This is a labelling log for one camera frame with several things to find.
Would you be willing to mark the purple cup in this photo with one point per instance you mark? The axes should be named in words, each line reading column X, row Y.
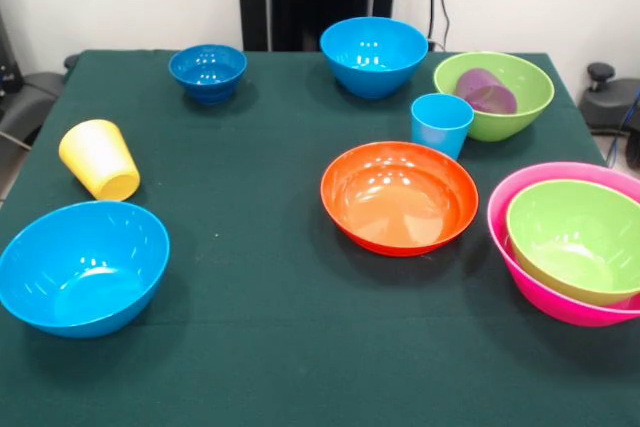
column 487, row 92

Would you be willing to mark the lime green bowl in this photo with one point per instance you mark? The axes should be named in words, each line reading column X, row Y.
column 575, row 237
column 535, row 87

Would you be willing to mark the light blue cup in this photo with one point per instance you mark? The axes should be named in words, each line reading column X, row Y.
column 440, row 122

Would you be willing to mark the small dark blue bowl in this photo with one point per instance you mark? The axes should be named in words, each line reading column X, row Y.
column 207, row 72

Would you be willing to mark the dark green tablecloth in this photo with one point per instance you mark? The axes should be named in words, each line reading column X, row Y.
column 250, row 172

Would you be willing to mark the light blue bowl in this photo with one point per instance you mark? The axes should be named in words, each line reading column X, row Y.
column 85, row 267
column 372, row 62

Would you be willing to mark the black pedestal foot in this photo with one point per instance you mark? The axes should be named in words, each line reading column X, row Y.
column 607, row 102
column 25, row 97

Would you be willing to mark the yellow cup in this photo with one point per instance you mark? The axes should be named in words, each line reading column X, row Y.
column 100, row 157

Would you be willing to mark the orange bowl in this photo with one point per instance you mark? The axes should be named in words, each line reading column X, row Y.
column 400, row 197

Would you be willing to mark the pink bowl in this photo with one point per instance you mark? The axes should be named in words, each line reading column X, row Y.
column 540, row 292

